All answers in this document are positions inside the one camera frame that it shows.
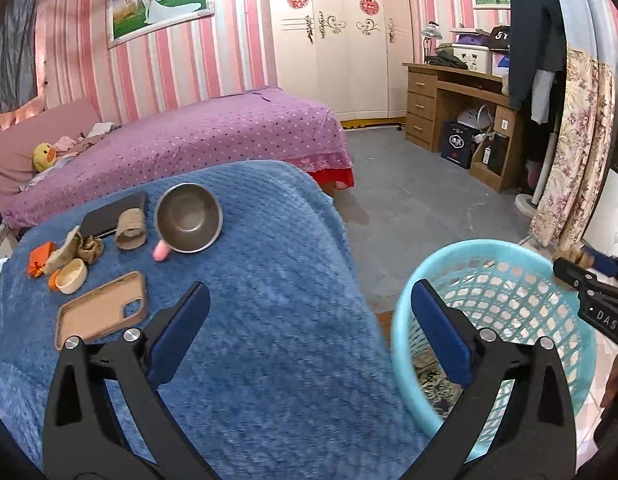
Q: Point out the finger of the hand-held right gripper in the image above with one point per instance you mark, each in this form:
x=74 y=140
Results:
x=569 y=272
x=604 y=264

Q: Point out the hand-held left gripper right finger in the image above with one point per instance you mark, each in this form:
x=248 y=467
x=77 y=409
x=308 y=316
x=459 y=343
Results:
x=441 y=332

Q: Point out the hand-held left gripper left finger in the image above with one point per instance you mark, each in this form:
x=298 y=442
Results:
x=181 y=332

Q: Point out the large brown paper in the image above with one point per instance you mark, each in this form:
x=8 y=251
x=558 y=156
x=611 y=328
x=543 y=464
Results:
x=579 y=256

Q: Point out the dark patterned packet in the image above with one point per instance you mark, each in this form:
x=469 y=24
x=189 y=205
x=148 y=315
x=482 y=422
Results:
x=436 y=385

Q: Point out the light blue plastic basket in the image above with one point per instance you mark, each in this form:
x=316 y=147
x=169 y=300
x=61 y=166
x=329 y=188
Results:
x=514 y=280

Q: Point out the cardboard tube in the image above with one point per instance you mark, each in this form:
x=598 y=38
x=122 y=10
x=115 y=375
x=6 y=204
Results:
x=130 y=230

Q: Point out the small brown paper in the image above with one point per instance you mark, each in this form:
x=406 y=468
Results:
x=91 y=250

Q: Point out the cream round dish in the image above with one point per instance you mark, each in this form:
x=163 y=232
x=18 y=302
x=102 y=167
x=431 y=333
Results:
x=71 y=277

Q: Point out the orange peel piece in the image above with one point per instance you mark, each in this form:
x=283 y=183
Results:
x=53 y=281

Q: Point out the beige cloth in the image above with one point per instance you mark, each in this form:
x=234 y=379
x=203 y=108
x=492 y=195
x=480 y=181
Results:
x=64 y=252

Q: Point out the orange wrapper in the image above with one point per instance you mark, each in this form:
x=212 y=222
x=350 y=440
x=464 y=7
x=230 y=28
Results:
x=40 y=260

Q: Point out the white panel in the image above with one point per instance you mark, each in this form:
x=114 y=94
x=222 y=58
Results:
x=609 y=210

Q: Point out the white fan base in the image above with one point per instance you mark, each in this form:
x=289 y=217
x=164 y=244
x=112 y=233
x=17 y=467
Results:
x=525 y=206

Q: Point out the small pink item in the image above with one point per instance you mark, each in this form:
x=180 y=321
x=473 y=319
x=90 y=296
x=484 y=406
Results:
x=162 y=251

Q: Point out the beige phone case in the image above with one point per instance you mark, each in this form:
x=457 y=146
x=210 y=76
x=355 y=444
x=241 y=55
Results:
x=96 y=312

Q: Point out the blue fleece blanket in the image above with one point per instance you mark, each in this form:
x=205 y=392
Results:
x=269 y=285

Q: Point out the steel bowl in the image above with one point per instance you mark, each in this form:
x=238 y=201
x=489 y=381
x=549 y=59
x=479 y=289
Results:
x=189 y=217

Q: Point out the floral curtain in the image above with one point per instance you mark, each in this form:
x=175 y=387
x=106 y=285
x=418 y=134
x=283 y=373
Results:
x=579 y=150

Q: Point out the brown cardboard box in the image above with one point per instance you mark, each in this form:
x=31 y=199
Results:
x=491 y=157

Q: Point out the black phone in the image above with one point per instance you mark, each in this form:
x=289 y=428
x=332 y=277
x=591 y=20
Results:
x=101 y=217

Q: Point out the black shopping bag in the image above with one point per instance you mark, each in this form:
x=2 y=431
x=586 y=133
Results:
x=460 y=145

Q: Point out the grey hanging garment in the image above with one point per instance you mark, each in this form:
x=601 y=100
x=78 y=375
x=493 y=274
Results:
x=543 y=97

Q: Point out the purple dotted bed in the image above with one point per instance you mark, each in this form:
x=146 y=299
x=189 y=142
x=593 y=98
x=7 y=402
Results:
x=199 y=140

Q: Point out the white cloth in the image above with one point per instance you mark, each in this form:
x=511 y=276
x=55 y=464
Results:
x=101 y=129

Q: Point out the wooden desk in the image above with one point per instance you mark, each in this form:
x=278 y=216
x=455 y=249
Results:
x=424 y=105

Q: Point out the pink clothes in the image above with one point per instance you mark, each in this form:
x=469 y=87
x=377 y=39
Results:
x=65 y=144

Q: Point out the yellow duck plush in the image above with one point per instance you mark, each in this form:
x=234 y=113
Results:
x=44 y=156

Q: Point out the white storage box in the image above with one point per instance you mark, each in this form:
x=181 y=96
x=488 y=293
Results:
x=474 y=60

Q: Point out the dark jacket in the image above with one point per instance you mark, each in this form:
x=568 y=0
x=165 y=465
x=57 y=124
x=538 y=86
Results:
x=446 y=59

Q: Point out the dark hanging garment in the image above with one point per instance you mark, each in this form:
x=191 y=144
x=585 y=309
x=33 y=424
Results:
x=536 y=25

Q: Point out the purple box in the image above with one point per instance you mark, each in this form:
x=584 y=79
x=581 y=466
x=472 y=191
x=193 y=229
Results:
x=474 y=38

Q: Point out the pale blue curtain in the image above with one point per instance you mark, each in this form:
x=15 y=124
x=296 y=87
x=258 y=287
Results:
x=594 y=10

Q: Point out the pink headboard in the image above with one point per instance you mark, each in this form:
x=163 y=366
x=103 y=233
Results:
x=34 y=125

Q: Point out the desk lamp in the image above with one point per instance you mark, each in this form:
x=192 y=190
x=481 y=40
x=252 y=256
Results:
x=431 y=35

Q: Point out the white wardrobe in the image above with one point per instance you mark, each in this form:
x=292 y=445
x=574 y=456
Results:
x=339 y=60

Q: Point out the grey curtain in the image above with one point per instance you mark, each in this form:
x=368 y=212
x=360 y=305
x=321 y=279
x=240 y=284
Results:
x=11 y=50

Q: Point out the framed wall picture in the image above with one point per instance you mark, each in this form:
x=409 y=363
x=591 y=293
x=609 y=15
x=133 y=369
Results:
x=159 y=5

